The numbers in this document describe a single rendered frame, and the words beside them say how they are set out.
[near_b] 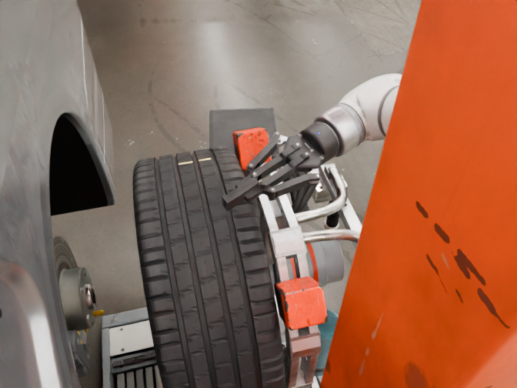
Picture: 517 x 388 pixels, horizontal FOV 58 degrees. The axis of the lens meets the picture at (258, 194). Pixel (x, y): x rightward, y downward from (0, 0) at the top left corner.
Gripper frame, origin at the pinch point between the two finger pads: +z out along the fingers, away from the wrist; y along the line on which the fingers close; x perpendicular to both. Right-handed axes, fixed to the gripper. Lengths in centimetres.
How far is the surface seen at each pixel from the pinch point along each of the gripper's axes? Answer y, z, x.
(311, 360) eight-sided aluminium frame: -27.8, 1.4, -30.9
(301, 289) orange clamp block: -18.1, -0.3, -9.6
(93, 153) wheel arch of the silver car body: 52, 12, -40
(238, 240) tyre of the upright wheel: -3.8, 3.1, -9.2
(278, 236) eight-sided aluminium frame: -6.5, -4.9, -13.4
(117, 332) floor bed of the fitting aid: 32, 36, -125
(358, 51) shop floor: 122, -207, -179
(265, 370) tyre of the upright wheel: -23.9, 11.8, -21.9
